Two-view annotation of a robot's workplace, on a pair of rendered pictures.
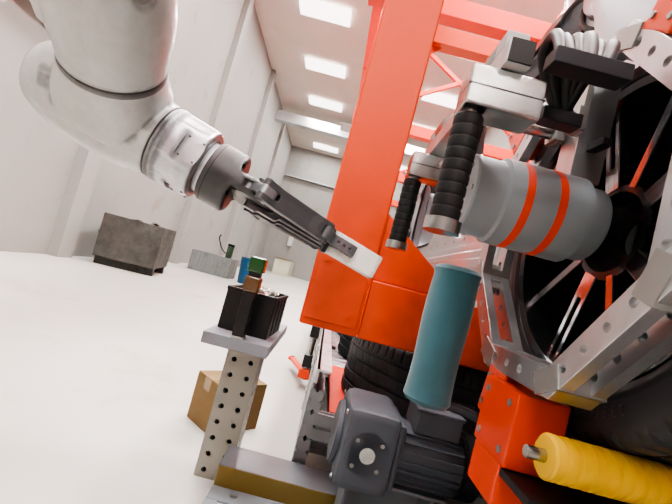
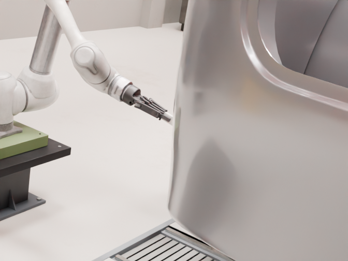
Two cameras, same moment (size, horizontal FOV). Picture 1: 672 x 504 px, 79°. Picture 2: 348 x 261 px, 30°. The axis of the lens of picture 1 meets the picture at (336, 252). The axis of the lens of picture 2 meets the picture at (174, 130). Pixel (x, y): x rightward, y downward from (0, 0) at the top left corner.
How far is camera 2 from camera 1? 2.03 m
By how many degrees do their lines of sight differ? 38
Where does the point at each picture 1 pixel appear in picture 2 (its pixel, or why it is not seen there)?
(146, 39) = (99, 76)
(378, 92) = not seen: outside the picture
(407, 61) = not seen: outside the picture
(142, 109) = (104, 83)
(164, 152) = (112, 92)
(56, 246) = (146, 18)
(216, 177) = (126, 99)
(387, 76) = not seen: outside the picture
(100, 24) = (89, 78)
